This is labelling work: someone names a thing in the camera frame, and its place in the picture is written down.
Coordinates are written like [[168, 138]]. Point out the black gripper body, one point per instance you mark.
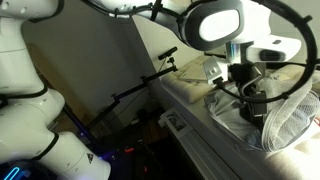
[[243, 75]]

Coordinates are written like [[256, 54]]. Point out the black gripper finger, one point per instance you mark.
[[246, 111], [259, 105]]

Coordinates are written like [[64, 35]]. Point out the white mesh laundry bag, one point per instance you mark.
[[290, 116]]

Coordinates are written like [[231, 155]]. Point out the black robot base blue light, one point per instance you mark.
[[13, 171]]

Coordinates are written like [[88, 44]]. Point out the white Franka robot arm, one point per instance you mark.
[[23, 116]]

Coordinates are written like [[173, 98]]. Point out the white book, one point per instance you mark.
[[195, 73]]

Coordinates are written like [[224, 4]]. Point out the white screen with black border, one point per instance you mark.
[[293, 23]]

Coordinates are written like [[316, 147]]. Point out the white framed box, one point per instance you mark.
[[175, 121]]

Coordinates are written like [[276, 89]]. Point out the wooden shelf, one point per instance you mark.
[[66, 96]]

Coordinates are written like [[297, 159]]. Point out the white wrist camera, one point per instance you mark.
[[276, 46]]

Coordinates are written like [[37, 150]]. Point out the white perforated bed rail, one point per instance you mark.
[[200, 150]]

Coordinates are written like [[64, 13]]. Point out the black stereo camera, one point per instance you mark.
[[167, 53]]

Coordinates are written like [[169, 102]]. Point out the black articulated camera stand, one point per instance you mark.
[[133, 90]]

